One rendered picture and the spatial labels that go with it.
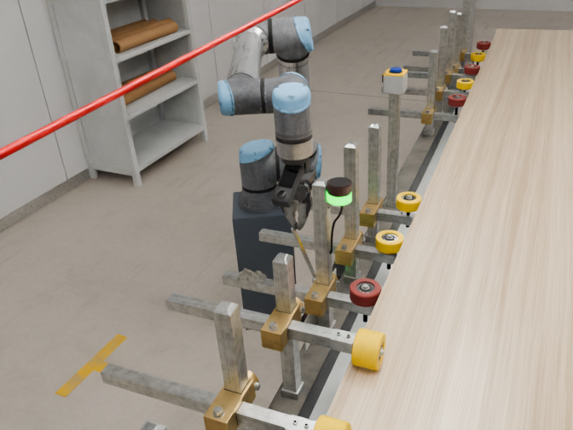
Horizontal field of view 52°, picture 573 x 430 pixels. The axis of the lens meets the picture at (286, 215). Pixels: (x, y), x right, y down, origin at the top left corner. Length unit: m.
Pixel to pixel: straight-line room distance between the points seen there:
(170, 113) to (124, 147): 0.94
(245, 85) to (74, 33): 2.70
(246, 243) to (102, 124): 1.98
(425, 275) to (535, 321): 0.29
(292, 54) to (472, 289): 1.00
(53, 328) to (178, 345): 0.66
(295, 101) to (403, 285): 0.54
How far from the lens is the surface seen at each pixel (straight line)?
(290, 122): 1.39
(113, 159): 4.30
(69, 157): 4.39
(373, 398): 1.25
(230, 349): 1.10
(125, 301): 3.14
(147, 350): 2.81
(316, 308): 1.54
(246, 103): 1.50
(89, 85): 4.17
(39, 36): 4.17
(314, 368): 1.59
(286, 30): 2.03
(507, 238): 1.77
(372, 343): 1.25
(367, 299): 1.49
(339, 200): 1.42
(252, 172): 2.42
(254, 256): 2.55
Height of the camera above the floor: 1.82
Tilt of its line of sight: 30 degrees down
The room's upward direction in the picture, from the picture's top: 4 degrees counter-clockwise
